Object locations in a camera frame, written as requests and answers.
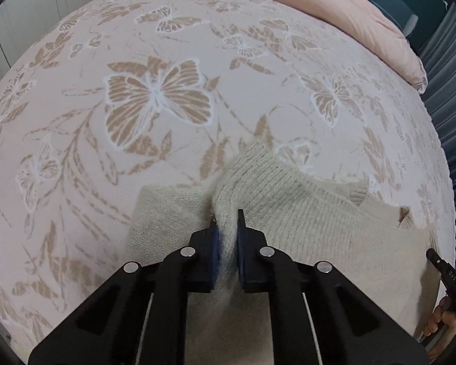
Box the person's right hand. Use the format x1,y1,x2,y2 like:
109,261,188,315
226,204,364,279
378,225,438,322
422,296,456,359

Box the white wardrobe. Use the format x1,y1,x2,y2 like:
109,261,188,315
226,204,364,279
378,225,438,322
0,0,132,84

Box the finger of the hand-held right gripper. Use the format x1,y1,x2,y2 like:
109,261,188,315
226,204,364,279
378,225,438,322
426,249,456,293

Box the pink duvet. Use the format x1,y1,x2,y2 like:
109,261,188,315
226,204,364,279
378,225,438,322
137,0,429,94

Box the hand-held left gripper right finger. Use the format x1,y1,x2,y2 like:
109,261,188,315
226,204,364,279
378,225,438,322
237,208,430,365

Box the beige knit sweater black hearts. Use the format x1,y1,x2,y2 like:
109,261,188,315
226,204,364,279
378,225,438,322
125,141,441,365

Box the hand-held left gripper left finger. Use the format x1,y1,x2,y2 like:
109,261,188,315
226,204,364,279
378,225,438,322
28,218,221,365

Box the blue-grey curtain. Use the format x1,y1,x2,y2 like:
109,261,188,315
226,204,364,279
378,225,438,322
416,4,456,274

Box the bed with pink butterfly sheet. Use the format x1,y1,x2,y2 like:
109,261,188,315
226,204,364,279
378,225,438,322
0,0,456,354

